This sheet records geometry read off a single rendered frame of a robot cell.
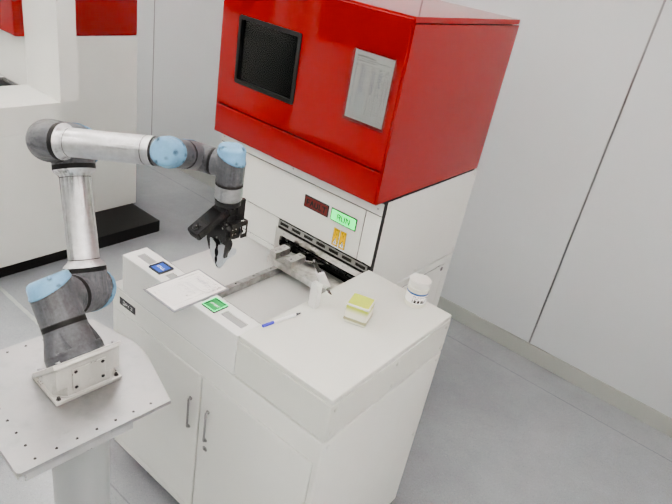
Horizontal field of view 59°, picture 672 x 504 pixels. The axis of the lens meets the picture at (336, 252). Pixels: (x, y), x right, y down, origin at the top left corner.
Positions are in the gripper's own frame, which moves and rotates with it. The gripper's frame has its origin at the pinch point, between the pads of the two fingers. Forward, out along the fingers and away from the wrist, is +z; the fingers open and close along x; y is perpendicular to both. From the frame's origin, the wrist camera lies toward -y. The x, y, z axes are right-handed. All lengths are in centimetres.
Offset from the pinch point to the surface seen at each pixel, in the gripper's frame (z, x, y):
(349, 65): -52, 5, 53
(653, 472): 110, -126, 172
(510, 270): 64, -20, 207
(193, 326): 22.1, 3.4, -4.0
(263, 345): 14.1, -22.9, -1.6
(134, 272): 18.1, 33.3, -4.0
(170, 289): 14.3, 14.2, -4.6
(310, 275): 23, 3, 49
